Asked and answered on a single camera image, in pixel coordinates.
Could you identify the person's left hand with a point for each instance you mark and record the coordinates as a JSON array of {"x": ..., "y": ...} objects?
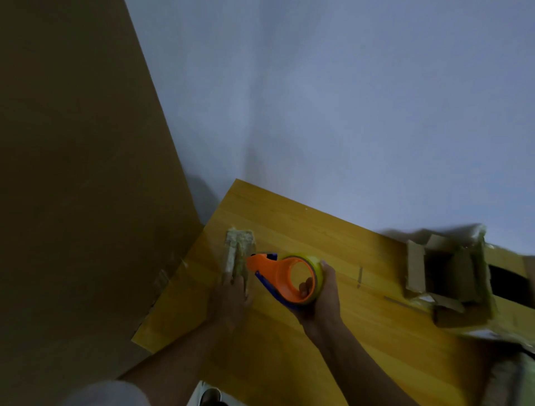
[{"x": 227, "y": 303}]

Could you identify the person's right hand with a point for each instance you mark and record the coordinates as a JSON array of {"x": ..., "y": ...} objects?
[{"x": 324, "y": 309}]

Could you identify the orange dispenser with yellow tape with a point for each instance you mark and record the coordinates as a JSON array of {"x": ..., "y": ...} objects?
[{"x": 271, "y": 272}]

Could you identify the row of cardboard boxes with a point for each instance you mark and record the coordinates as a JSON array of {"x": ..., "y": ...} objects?
[{"x": 459, "y": 272}]

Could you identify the taped box with blue stripe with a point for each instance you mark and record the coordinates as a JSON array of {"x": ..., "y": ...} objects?
[{"x": 510, "y": 380}]

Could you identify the person's left forearm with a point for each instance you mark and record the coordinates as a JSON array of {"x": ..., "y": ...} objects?
[{"x": 175, "y": 364}]

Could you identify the person's right forearm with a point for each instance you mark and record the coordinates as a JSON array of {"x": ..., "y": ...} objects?
[{"x": 359, "y": 372}]

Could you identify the person's white shirt sleeve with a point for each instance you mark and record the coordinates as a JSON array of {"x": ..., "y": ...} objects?
[{"x": 108, "y": 395}]

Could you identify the large brown cardboard sheet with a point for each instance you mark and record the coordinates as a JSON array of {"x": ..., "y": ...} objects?
[{"x": 83, "y": 188}]

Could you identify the yellow wooden table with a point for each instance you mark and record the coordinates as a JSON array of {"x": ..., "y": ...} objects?
[{"x": 397, "y": 343}]

